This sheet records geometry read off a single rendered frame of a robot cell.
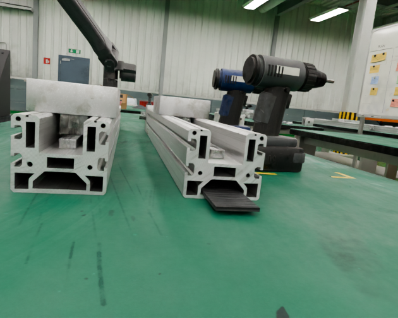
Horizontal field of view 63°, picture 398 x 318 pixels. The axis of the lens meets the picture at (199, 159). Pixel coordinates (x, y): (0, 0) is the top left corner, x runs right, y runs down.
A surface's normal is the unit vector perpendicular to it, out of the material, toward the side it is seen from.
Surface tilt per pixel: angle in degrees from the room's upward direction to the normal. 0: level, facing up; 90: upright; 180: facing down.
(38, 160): 90
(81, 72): 90
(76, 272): 0
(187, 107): 90
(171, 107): 90
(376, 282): 0
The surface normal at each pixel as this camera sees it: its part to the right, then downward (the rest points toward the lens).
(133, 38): 0.23, 0.18
